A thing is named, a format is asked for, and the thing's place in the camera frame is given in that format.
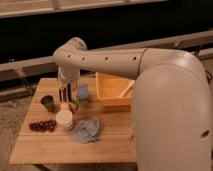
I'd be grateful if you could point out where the wooden table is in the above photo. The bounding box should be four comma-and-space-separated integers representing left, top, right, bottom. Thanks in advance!
10, 78, 136, 164

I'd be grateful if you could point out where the bunch of red grapes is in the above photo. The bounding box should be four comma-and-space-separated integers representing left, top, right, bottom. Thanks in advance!
29, 119, 57, 132

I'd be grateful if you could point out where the white utensil in tray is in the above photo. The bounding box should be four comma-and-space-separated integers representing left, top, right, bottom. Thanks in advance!
118, 80, 135, 97

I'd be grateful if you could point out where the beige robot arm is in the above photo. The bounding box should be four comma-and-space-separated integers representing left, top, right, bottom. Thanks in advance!
54, 38, 212, 171

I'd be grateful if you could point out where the metal cup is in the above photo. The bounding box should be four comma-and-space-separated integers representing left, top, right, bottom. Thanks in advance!
40, 95, 55, 112

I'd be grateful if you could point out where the blue crumpled cloth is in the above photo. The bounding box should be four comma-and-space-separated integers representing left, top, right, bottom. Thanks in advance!
71, 118, 100, 144

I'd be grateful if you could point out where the white stacked cup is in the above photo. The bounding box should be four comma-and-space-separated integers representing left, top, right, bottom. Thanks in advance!
56, 110, 73, 130

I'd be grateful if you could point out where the yellow plastic tray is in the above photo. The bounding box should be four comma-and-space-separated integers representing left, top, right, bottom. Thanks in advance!
96, 73, 132, 107

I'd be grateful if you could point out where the green pepper toy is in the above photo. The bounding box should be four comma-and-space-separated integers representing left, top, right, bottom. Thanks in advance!
71, 102, 79, 110

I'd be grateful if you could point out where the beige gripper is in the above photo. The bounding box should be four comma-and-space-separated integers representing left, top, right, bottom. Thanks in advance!
58, 67, 80, 91

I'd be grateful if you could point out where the small yellow block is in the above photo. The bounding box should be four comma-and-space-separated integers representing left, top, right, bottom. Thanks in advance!
60, 103, 72, 111

